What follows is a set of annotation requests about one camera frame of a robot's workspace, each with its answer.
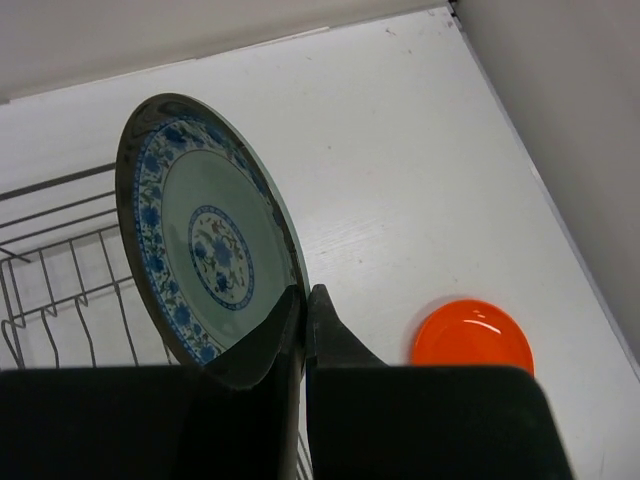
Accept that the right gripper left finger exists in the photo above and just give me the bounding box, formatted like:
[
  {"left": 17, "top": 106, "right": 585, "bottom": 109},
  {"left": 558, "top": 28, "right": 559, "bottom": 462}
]
[{"left": 203, "top": 285, "right": 300, "bottom": 389}]

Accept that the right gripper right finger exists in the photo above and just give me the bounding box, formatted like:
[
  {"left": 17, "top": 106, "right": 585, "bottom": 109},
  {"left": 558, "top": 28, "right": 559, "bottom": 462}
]
[{"left": 305, "top": 284, "right": 386, "bottom": 368}]

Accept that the blue floral green plate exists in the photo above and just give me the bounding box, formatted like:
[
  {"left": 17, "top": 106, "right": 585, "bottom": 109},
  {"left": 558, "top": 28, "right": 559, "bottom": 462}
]
[{"left": 115, "top": 93, "right": 309, "bottom": 366}]

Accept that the orange plate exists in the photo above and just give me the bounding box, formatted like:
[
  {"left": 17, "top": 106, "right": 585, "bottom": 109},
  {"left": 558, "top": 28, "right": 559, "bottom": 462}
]
[{"left": 409, "top": 298, "right": 535, "bottom": 375}]

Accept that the grey wire dish rack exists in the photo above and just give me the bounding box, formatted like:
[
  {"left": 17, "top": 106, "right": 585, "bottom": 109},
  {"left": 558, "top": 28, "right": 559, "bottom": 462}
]
[{"left": 0, "top": 162, "right": 321, "bottom": 480}]

